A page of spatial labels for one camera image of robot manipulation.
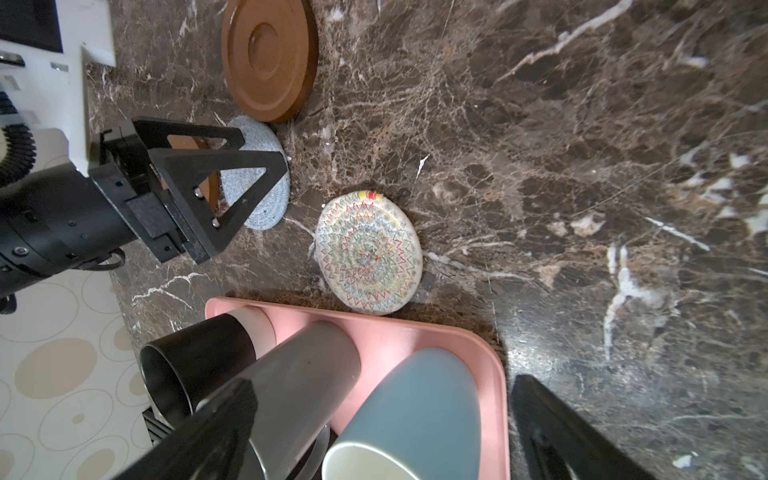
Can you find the grey woven coaster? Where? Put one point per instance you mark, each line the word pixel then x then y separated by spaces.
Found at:
pixel 271 209

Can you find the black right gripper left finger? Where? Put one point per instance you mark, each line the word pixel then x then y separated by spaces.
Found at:
pixel 210 444

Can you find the light blue mug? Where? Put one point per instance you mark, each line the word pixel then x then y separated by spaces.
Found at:
pixel 423 421

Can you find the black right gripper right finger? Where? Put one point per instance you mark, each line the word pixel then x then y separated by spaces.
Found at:
pixel 559 444

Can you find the black mug back left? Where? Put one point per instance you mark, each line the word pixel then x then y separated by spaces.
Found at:
pixel 183 368

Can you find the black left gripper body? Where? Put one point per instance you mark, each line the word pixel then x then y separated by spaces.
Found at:
pixel 55 220

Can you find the multicolour woven coaster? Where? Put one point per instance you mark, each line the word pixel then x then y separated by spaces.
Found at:
pixel 368 252

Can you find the white mug pink handle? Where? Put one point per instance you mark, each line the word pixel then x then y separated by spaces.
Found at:
pixel 258 327

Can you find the grey mug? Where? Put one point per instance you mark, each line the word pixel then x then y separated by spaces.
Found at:
pixel 299 385

